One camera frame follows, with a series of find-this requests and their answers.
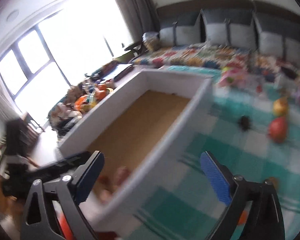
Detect grey sofa cushion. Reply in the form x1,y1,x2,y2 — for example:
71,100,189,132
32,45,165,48
201,9,257,50
159,11,201,47
254,12,300,69

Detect small dark fruit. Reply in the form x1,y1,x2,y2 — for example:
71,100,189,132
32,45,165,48
238,115,251,131

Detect colourful patterned sofa cover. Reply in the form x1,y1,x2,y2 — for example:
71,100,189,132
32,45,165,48
130,43,298,82

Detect white cardboard box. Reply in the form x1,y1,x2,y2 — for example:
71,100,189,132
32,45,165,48
59,70,213,237

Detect yellow onion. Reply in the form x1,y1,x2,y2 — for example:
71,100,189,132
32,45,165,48
273,97,289,117

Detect small orange tangerine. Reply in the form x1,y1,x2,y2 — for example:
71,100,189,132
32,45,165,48
238,210,249,225

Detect teal checked tablecloth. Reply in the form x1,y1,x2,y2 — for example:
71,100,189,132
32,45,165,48
124,64,300,240

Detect red orange apple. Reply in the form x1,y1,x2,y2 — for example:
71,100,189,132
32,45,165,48
268,116,288,144

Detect gold fruit tray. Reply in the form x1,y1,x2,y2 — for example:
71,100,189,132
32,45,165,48
74,88,114,113

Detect pink snack bag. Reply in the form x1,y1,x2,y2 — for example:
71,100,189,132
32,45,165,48
218,67,248,89

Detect plastic snack bag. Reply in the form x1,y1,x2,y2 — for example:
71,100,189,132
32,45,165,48
142,31,161,52

